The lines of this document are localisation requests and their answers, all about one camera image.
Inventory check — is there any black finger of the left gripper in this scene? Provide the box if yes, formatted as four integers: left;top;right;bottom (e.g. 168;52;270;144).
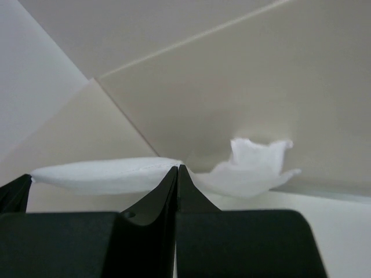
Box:
0;174;32;214

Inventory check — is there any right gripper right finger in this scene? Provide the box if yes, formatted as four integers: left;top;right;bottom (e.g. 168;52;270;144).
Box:
176;166;328;277

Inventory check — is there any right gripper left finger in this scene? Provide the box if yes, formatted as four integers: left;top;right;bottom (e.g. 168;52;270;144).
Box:
1;168;177;277

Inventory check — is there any white tank top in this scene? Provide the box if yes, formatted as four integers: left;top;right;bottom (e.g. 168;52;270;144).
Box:
30;138;301;198

